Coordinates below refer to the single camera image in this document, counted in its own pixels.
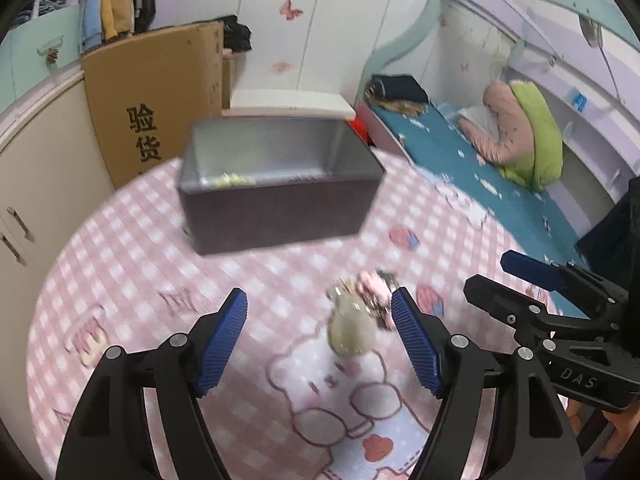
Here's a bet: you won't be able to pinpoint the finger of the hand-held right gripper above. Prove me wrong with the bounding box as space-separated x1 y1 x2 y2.
464 274 621 356
500 250 628 312

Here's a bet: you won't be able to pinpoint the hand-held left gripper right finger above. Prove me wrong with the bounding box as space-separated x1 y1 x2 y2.
390 287 586 480

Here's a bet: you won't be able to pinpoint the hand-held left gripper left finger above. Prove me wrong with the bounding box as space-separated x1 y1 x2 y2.
55 287 249 480

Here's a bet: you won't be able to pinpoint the pink shiny hair ornament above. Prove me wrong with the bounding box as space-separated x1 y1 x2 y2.
356 270 386 297

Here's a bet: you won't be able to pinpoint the grey rectangular box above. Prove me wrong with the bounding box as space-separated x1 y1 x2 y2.
177 115 387 256

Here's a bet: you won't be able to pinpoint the person's right forearm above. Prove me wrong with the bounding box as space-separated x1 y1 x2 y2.
595 407 640 461

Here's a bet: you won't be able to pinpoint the pink checked tablecloth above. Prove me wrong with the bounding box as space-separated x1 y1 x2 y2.
27 152 588 480

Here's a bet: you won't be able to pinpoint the blue printed bedsheet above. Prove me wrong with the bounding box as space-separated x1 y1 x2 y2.
367 100 591 321

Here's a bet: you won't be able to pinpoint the dark cloth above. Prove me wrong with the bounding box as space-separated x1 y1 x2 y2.
575 175 640 286

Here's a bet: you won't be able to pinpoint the pink and green folded quilt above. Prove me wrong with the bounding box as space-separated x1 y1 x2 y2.
459 80 564 193

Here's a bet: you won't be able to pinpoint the white pillow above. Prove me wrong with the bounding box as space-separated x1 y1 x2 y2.
459 107 493 136

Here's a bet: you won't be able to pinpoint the folded tan clothes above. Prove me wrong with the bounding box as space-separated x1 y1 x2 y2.
367 97 428 117

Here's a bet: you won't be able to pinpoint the red stool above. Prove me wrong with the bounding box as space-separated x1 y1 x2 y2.
347 117 373 148

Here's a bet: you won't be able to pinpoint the folded dark clothes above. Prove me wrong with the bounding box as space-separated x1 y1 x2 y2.
370 75 430 103

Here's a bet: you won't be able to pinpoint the grey clip lamp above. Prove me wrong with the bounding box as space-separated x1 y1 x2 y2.
580 19 603 48

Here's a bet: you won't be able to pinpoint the white board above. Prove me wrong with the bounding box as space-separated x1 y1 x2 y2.
222 89 357 122

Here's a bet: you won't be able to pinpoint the cream low cabinet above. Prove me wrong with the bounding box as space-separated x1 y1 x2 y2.
0 67 118 411

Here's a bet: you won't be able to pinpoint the large cardboard box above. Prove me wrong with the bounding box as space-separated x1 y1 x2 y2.
81 21 224 191

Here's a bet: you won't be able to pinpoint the black bag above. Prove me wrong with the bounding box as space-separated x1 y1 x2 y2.
221 15 252 53

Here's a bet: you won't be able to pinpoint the pale wardrobe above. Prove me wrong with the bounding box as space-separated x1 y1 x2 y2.
145 0 441 106

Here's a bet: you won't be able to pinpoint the mustard hanging jacket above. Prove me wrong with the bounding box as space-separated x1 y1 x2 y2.
101 0 135 41

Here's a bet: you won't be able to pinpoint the teal drawer cabinet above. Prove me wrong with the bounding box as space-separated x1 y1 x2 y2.
0 7 83 116

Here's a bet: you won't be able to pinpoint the light blue hanging shirt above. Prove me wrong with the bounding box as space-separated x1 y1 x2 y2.
80 0 108 53

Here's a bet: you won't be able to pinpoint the purple bed wall shelf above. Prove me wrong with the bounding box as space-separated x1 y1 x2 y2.
500 0 640 201

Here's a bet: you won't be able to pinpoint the teal bunk bed frame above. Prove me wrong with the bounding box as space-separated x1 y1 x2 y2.
357 0 640 201

